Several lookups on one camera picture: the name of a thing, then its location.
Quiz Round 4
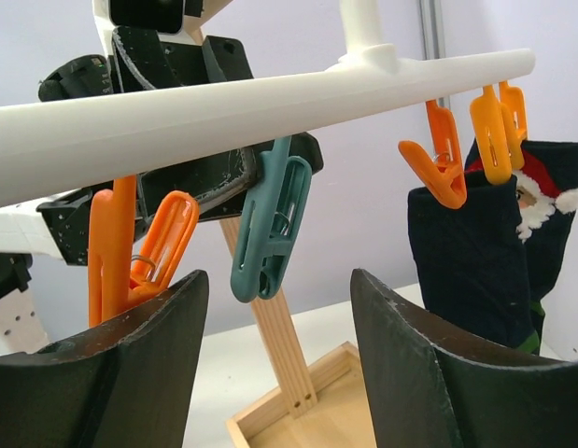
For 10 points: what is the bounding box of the white plastic sock hanger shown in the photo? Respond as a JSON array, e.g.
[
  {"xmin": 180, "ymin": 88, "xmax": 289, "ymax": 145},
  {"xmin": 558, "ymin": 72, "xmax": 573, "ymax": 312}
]
[{"xmin": 0, "ymin": 1, "xmax": 536, "ymax": 207}]

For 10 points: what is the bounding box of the dark navy santa sock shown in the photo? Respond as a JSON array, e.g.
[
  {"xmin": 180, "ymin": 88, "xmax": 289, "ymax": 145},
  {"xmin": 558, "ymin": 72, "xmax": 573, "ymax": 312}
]
[{"xmin": 407, "ymin": 172, "xmax": 540, "ymax": 354}]

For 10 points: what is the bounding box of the yellow-orange clip rear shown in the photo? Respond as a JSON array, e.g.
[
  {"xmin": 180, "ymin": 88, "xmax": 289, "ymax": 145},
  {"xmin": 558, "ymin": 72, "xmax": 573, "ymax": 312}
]
[{"xmin": 499, "ymin": 81, "xmax": 528, "ymax": 171}]

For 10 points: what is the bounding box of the wooden hanger rack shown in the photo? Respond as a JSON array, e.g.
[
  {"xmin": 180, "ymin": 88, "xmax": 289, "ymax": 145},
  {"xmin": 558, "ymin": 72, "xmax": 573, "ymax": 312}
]
[{"xmin": 190, "ymin": 0, "xmax": 378, "ymax": 448}]

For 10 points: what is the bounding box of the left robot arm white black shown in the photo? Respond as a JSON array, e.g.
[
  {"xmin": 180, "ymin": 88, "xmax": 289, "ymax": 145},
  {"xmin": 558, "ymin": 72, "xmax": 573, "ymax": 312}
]
[{"xmin": 0, "ymin": 35, "xmax": 273, "ymax": 319}]

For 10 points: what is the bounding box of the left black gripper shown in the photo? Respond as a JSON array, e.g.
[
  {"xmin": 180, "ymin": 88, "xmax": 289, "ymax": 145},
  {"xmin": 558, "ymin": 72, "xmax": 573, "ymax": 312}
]
[{"xmin": 35, "ymin": 25, "xmax": 325, "ymax": 267}]

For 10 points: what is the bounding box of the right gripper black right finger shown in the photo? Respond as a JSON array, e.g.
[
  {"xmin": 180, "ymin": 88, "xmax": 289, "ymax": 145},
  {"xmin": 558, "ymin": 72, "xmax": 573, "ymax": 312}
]
[{"xmin": 350, "ymin": 269, "xmax": 578, "ymax": 447}]

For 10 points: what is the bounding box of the teal clip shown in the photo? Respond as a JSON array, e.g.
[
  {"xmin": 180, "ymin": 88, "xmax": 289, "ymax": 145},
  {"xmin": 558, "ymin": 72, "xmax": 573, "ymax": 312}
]
[{"xmin": 230, "ymin": 136, "xmax": 313, "ymax": 303}]

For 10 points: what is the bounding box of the orange clip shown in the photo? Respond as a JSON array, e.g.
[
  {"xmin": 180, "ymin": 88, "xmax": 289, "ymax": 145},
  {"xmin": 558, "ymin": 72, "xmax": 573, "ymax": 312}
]
[
  {"xmin": 88, "ymin": 175, "xmax": 199, "ymax": 328},
  {"xmin": 398, "ymin": 100, "xmax": 467, "ymax": 209}
]

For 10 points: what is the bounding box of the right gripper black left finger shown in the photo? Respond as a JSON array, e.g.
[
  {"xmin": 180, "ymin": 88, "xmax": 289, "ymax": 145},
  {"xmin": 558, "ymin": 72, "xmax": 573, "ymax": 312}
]
[{"xmin": 0, "ymin": 270, "xmax": 209, "ymax": 447}]

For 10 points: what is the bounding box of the orange clip left inner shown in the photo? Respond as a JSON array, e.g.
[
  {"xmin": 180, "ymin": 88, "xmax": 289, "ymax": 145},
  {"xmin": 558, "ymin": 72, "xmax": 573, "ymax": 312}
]
[{"xmin": 398, "ymin": 100, "xmax": 467, "ymax": 209}]

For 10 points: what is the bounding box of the orange clip right of middle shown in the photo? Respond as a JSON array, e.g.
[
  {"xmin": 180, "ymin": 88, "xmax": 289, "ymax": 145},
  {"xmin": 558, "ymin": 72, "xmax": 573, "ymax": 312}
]
[{"xmin": 88, "ymin": 175, "xmax": 199, "ymax": 328}]

